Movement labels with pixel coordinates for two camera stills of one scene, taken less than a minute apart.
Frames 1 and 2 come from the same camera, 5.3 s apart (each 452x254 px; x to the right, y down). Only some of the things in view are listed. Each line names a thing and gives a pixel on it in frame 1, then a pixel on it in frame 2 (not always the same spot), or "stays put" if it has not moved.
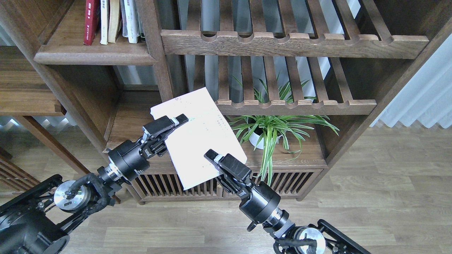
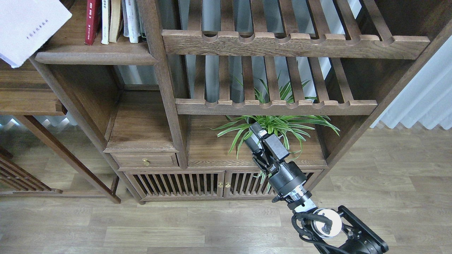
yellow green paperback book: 103,39 stays put
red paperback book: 91,16 stays put
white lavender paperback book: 206,129 -> 26,25
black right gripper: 257,201 -> 283,176
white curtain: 427,98 stays put
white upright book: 131,26 stays put
